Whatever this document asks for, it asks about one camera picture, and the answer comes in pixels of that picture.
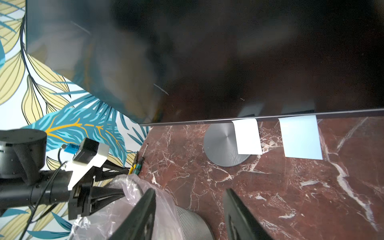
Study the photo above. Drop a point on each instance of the blue sticky note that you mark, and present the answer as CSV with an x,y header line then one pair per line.
x,y
301,138
248,137

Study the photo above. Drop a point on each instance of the yellow handled screwdriver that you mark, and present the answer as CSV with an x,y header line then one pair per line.
x,y
133,166

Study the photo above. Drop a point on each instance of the clear plastic bin liner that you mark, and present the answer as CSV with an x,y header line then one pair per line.
x,y
102,224

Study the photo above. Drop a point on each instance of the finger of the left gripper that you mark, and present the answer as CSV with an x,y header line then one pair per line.
x,y
101,197

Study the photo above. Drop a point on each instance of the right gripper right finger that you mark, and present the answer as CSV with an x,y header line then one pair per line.
x,y
240,223

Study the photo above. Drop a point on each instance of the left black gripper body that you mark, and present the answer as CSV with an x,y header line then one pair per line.
x,y
79,201

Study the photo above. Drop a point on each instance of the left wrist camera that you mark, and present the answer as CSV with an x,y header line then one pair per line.
x,y
90,154

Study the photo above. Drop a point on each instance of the black computer monitor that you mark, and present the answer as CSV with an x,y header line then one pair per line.
x,y
171,62

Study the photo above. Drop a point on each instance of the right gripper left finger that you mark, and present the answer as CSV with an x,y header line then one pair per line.
x,y
139,224

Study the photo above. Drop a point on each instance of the mesh waste bin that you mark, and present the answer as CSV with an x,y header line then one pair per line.
x,y
194,227

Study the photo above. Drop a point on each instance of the green handled screwdriver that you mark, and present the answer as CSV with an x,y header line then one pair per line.
x,y
139,165

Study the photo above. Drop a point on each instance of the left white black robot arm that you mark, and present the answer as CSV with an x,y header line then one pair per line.
x,y
25,184

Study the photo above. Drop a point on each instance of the grey round monitor stand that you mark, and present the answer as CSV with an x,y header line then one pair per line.
x,y
220,145

